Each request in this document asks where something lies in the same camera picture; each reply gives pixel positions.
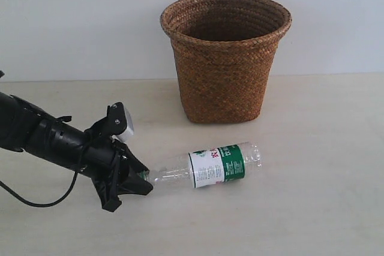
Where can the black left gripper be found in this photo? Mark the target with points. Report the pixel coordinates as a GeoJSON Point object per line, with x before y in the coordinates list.
{"type": "Point", "coordinates": [104, 156]}

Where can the clear plastic bottle green label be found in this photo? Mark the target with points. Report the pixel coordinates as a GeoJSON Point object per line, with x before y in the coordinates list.
{"type": "Point", "coordinates": [207, 167]}

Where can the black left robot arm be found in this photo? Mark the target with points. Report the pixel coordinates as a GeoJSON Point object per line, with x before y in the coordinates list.
{"type": "Point", "coordinates": [26, 127]}

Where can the brown woven wicker basket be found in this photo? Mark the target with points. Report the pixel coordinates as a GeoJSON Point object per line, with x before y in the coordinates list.
{"type": "Point", "coordinates": [223, 52]}

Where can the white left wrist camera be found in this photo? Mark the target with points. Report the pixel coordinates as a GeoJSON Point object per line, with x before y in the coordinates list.
{"type": "Point", "coordinates": [119, 122]}

